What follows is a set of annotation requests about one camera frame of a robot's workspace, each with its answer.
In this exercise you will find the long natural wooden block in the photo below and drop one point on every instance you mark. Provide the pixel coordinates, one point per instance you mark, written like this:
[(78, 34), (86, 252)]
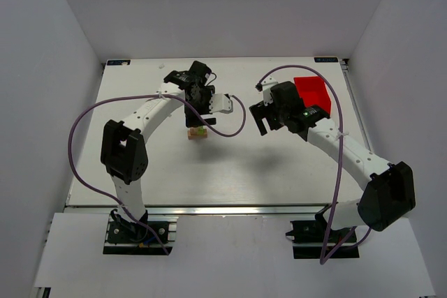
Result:
[(192, 135)]

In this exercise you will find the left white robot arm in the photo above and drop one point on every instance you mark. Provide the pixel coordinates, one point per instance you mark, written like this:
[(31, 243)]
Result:
[(123, 150)]

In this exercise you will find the red plastic bin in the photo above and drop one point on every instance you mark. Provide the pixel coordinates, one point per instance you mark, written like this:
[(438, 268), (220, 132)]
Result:
[(312, 91)]

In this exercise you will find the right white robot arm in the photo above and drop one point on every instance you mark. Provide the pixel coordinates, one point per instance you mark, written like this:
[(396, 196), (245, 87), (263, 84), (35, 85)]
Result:
[(387, 189)]

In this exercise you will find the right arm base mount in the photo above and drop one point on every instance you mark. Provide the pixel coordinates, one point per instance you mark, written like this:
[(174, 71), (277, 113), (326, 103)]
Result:
[(307, 240)]

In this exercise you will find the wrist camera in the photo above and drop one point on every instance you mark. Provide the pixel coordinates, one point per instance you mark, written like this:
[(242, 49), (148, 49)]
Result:
[(220, 103), (264, 86)]

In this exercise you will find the blue label sticker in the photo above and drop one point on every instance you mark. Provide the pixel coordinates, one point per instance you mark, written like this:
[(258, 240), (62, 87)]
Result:
[(326, 60), (118, 62)]

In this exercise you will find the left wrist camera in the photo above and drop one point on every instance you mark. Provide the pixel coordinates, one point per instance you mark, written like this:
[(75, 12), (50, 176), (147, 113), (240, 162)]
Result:
[(220, 103)]

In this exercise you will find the blue label sticker left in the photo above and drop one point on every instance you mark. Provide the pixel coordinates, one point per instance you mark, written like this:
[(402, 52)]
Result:
[(118, 62)]

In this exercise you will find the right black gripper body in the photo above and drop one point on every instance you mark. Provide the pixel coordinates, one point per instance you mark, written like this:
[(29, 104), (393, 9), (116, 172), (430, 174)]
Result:
[(267, 115)]

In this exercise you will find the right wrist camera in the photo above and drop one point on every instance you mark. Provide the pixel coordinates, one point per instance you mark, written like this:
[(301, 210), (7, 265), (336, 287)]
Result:
[(264, 86)]

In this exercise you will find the aluminium table frame rail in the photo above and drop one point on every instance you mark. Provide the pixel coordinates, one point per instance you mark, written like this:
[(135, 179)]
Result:
[(282, 209)]

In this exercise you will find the blue label sticker right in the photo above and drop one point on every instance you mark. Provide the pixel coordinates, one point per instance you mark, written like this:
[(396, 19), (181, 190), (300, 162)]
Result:
[(326, 60)]

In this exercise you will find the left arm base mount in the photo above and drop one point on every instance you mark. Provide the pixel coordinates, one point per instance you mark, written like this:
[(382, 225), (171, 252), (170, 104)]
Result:
[(121, 241)]

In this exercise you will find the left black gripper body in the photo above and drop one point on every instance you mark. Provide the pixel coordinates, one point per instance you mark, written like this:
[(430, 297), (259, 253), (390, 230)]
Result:
[(200, 121)]

